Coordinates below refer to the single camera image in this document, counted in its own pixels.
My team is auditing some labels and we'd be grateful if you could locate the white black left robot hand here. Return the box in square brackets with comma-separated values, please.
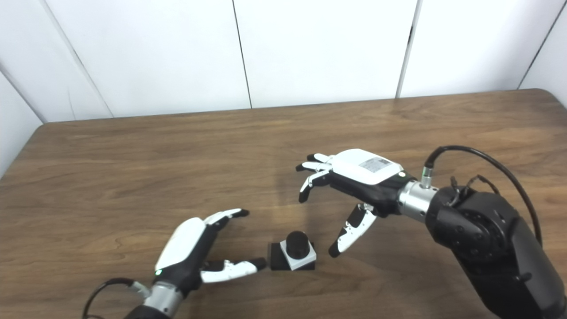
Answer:
[154, 208, 268, 295]

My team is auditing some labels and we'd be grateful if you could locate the black peg with square base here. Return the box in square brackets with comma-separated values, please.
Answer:
[270, 231, 316, 271]

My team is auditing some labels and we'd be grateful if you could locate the thin black right arm wire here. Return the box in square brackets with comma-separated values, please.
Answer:
[450, 175, 501, 206]

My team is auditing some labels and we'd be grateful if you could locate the white square piece with hole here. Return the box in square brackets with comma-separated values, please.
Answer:
[280, 241, 317, 270]

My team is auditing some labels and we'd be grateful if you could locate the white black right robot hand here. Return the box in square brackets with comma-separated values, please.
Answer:
[296, 149, 417, 258]

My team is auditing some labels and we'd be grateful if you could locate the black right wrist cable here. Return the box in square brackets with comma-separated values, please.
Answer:
[421, 146, 543, 246]

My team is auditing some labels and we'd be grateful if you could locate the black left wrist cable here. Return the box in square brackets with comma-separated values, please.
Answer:
[82, 278, 151, 319]

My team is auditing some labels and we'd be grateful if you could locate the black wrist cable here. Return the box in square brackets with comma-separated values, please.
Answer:
[421, 146, 543, 246]
[82, 278, 151, 319]

